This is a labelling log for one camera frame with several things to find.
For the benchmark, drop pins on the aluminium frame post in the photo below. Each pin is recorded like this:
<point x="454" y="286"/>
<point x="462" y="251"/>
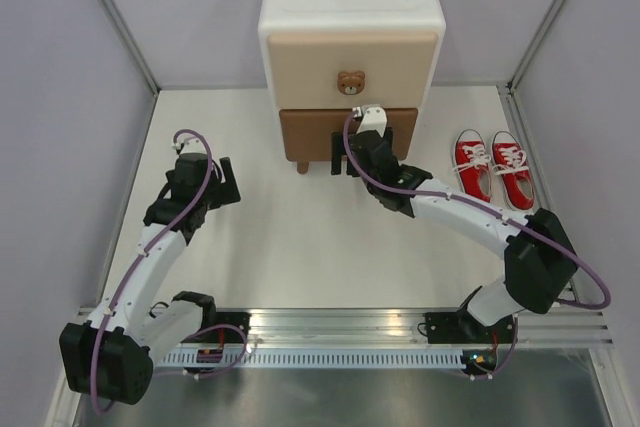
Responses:
<point x="122" y="30"/>
<point x="513" y="105"/>

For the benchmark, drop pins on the brown bottom drawer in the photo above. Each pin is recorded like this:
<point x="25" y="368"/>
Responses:
<point x="307" y="134"/>

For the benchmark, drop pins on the red sneaker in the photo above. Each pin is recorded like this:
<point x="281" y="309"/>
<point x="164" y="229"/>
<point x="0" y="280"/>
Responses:
<point x="511" y="167"/>
<point x="471" y="163"/>

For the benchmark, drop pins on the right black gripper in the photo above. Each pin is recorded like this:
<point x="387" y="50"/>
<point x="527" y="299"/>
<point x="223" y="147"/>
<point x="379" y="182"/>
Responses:
<point x="336" y="156"/>

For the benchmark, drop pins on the beige top drawer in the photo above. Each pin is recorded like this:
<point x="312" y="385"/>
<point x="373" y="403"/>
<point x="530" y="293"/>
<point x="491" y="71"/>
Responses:
<point x="304" y="67"/>

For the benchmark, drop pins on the right aluminium frame post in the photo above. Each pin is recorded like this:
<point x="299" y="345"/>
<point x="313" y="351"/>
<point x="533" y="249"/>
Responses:
<point x="513" y="105"/>

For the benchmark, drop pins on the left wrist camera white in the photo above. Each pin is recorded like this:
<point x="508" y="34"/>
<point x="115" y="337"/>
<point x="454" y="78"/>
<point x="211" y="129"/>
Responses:
<point x="186" y="145"/>

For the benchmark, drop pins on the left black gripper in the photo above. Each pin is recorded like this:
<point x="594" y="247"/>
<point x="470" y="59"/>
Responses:
<point x="225" y="192"/>

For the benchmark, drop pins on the brown bear knob top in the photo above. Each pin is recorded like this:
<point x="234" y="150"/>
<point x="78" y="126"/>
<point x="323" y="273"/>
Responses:
<point x="351" y="82"/>

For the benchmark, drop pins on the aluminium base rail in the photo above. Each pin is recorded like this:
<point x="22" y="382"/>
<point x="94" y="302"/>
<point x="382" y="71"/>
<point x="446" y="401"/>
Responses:
<point x="350" y="327"/>

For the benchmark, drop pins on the white slotted cable duct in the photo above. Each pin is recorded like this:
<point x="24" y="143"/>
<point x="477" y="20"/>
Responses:
<point x="193" y="358"/>

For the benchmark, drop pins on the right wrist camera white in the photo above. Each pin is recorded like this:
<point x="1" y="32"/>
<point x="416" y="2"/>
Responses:
<point x="371" y="117"/>

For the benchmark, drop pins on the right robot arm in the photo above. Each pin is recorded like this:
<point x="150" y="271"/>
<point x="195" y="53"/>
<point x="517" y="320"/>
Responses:
<point x="534" y="248"/>

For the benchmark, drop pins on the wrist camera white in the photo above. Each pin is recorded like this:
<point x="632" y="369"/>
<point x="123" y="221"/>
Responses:
<point x="371" y="117"/>
<point x="186" y="145"/>

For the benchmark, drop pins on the left aluminium frame post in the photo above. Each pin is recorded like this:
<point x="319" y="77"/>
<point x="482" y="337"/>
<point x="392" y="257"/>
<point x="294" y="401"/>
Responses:
<point x="122" y="30"/>

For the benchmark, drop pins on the cabinet left brown foot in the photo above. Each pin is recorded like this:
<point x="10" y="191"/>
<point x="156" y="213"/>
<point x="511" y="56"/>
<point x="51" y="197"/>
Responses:
<point x="302" y="167"/>

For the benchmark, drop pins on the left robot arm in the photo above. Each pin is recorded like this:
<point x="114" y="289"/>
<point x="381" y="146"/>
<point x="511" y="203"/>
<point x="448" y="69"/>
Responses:
<point x="113" y="353"/>

